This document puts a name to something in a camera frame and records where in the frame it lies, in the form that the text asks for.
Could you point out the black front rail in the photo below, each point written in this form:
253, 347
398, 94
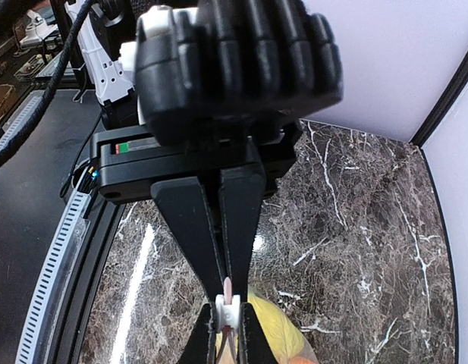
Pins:
102, 219

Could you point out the clear zip top bag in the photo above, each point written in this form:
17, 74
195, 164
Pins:
228, 308

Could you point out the white slotted cable duct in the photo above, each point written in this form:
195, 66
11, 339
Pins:
48, 296

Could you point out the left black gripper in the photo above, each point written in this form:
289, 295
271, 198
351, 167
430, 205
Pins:
126, 176

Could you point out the yellow toy banana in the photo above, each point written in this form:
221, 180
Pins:
283, 337

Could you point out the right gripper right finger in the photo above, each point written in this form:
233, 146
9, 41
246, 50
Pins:
253, 347

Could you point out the toy orange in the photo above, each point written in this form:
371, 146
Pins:
302, 360

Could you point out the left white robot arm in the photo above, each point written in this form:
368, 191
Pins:
108, 42

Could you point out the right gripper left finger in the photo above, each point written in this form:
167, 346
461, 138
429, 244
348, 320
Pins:
201, 346

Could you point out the left black frame post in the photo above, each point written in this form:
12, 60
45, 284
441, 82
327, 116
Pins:
451, 66

